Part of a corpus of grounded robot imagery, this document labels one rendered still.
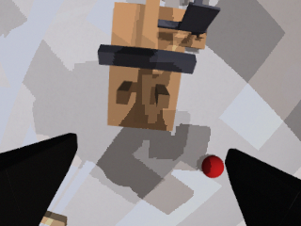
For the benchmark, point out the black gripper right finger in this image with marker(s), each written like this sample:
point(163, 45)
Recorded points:
point(266, 195)

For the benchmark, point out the tan rectangular block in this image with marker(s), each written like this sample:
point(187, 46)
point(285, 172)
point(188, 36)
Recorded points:
point(53, 219)

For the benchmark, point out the red ball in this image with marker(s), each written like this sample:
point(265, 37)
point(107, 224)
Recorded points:
point(212, 166)

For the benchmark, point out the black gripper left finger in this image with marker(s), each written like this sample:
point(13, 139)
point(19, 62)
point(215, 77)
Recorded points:
point(30, 177)

